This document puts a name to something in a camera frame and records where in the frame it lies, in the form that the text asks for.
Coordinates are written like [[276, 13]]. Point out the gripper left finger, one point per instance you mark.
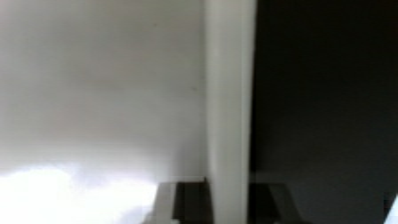
[[182, 204]]

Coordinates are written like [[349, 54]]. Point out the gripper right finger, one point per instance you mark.
[[272, 205]]

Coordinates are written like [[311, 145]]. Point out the white square tabletop part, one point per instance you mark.
[[125, 101]]

